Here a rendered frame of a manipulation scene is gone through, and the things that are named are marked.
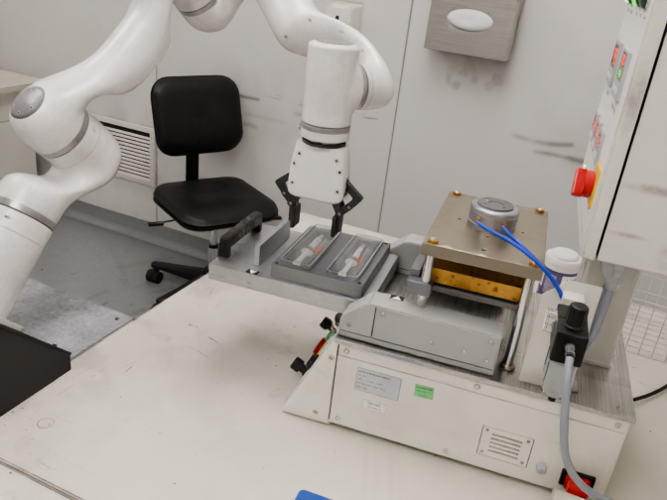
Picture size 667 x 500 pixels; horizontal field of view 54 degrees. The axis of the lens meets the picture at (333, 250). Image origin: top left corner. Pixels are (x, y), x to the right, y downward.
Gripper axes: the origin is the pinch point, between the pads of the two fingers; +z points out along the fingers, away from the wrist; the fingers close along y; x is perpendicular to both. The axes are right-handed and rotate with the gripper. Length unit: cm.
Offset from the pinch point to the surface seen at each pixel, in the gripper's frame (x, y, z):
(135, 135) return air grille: 174, -152, 50
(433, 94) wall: 158, -6, 3
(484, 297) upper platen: -10.2, 32.0, 1.5
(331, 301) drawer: -11.0, 7.6, 8.6
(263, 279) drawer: -11.0, -4.8, 7.7
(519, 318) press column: -13.3, 37.7, 2.1
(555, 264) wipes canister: 47, 46, 17
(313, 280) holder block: -10.0, 3.8, 6.1
